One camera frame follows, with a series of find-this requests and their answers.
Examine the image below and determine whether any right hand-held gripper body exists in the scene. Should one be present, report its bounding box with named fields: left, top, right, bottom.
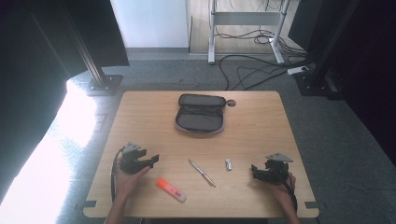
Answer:
left=262, top=152, right=294, bottom=185

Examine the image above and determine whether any person's right hand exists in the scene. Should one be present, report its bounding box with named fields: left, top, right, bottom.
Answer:
left=268, top=172, right=297, bottom=207

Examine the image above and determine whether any tangle of floor cables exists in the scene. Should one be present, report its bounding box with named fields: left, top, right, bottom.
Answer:
left=214, top=27, right=307, bottom=58

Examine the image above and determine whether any person's left hand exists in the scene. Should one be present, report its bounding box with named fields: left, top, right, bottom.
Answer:
left=114, top=166, right=152, bottom=203

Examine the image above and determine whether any silver pen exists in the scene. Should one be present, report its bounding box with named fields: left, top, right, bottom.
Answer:
left=188, top=159, right=218, bottom=189

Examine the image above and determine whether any orange highlighter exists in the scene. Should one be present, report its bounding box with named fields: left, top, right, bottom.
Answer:
left=155, top=177, right=188, bottom=203

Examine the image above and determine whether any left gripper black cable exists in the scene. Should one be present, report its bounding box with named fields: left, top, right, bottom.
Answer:
left=109, top=147, right=125, bottom=203

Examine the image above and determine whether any white power strip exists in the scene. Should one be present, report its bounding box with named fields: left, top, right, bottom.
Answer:
left=286, top=65, right=310, bottom=77

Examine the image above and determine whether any white metal desk frame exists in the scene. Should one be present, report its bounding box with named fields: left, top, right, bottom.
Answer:
left=207, top=0, right=292, bottom=65

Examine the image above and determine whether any black metal stand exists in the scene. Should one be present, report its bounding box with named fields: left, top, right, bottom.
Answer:
left=60, top=0, right=124, bottom=97
left=293, top=0, right=363, bottom=98

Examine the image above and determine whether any grey table bracket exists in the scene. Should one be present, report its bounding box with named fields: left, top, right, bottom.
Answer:
left=74, top=200, right=98, bottom=211

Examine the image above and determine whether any pencil case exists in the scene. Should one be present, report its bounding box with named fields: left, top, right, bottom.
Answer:
left=174, top=93, right=228, bottom=135

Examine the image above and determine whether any dark curtain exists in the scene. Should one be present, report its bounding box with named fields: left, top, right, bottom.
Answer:
left=288, top=0, right=396, bottom=167
left=0, top=0, right=131, bottom=204

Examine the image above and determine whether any black floor cable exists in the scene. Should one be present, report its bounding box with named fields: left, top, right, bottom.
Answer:
left=218, top=53, right=314, bottom=91

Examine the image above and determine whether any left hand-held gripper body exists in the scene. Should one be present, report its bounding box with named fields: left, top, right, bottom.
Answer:
left=120, top=142, right=153, bottom=175

